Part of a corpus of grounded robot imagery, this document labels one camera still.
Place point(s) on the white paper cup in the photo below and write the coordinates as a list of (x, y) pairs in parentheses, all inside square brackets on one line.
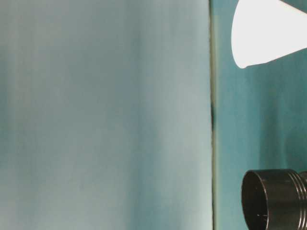
[(263, 31)]

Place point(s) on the blue-green backdrop cloth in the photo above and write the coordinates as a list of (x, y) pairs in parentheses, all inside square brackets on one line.
[(96, 119)]

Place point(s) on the blue-green table cloth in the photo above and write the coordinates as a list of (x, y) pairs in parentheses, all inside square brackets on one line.
[(263, 119)]

